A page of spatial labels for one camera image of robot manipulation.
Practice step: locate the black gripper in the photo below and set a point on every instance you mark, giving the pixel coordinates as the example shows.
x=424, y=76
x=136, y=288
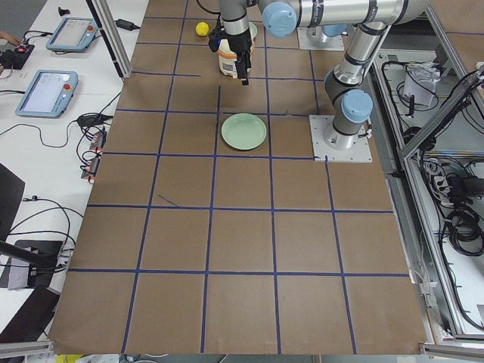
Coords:
x=240, y=43

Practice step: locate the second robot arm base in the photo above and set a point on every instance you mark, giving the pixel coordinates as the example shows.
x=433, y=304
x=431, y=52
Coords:
x=322, y=38

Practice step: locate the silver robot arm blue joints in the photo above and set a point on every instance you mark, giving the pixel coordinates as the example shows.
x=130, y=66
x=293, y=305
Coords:
x=372, y=20

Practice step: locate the person hand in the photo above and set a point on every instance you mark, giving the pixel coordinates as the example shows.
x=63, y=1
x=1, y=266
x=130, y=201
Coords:
x=6, y=38

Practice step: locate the yellow lemon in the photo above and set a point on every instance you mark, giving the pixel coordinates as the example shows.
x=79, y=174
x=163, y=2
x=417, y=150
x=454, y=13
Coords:
x=202, y=29

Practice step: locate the light green plate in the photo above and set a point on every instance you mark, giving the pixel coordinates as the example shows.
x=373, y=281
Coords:
x=244, y=131

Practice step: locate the black power adapter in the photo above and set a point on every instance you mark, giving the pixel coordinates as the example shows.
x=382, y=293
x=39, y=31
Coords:
x=127, y=25

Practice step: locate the power strip with plugs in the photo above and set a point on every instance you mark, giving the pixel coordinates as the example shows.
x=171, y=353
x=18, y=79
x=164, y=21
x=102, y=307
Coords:
x=92, y=157

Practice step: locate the upper blue teach pendant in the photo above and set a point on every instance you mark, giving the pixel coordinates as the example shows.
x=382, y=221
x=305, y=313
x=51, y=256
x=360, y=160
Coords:
x=73, y=34

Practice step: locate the blue teach pendant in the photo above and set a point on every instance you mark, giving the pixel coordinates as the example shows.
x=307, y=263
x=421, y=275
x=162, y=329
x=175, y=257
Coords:
x=49, y=94
x=73, y=34

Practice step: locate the white paper bag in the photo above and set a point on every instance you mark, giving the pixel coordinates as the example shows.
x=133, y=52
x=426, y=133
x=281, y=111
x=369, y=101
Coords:
x=420, y=83

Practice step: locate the lower blue teach pendant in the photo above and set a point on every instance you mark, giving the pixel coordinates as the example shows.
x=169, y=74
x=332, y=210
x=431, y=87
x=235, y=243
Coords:
x=49, y=94

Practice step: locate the white power strip right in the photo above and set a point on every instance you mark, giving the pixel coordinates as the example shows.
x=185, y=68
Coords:
x=438, y=184

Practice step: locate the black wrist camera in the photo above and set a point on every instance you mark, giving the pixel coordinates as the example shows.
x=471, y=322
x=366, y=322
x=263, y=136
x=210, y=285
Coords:
x=215, y=38

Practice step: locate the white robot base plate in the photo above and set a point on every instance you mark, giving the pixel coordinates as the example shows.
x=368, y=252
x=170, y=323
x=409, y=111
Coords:
x=330, y=146

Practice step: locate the aluminium frame post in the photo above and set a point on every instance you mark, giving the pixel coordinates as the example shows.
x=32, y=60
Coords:
x=106, y=24

